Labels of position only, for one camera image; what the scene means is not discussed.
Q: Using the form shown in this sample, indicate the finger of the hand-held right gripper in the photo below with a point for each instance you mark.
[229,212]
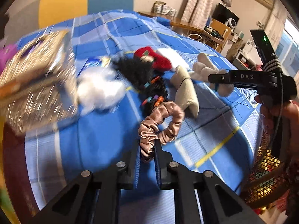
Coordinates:
[220,78]

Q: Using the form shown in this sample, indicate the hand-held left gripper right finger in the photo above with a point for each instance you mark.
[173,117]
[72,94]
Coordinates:
[158,168]

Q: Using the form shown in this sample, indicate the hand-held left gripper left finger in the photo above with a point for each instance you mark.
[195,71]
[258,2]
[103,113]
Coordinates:
[136,168]

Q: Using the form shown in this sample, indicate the white sock rabbit plush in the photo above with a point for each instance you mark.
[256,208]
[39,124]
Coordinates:
[203,71]

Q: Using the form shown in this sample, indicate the pink satin scrunchie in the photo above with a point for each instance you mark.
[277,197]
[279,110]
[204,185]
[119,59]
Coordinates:
[151,130]

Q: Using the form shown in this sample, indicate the white fluffy pompom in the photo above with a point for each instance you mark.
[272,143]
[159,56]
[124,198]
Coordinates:
[100,91]

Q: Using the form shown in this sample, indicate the person's right hand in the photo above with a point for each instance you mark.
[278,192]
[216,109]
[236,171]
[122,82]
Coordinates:
[292,114]

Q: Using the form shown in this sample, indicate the beige tied cloth pouch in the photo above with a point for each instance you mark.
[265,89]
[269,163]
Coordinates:
[186,91]

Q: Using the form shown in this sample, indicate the glass door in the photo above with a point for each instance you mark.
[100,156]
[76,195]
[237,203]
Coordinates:
[289,46]

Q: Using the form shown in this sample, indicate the white round speaker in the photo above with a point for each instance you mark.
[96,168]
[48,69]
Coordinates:
[230,23]

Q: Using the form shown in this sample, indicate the blue checked tablecloth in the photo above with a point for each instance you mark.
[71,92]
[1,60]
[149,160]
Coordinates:
[93,133]

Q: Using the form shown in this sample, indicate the wooden desk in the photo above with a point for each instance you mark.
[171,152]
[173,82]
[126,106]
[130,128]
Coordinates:
[186,24]

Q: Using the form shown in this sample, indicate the red plush doll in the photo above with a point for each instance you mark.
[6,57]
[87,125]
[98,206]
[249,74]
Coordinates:
[158,61]

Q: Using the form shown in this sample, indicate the black speaker box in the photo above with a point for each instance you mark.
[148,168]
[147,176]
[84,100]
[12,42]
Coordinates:
[222,14]

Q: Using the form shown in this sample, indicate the patterned beige curtain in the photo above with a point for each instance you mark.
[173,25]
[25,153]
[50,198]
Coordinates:
[198,2]

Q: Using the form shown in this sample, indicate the black hairpiece with coloured ties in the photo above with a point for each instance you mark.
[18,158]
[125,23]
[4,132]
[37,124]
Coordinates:
[140,72]

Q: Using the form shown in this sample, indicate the foil snack packets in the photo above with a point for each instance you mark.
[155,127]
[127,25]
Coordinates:
[163,8]

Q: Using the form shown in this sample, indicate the brown woven basket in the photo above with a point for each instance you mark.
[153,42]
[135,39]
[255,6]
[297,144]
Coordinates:
[261,177]

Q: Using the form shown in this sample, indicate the pink ruffled cloth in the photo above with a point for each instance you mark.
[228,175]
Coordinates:
[278,203]

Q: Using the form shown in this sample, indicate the silver ornate tissue box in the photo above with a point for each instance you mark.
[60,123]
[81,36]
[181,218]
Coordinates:
[39,81]

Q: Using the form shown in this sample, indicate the grey yellow blue upholstered backrest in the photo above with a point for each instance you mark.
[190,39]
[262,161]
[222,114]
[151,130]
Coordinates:
[70,2]

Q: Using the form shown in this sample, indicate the purple carton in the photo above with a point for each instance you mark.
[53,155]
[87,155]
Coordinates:
[7,56]

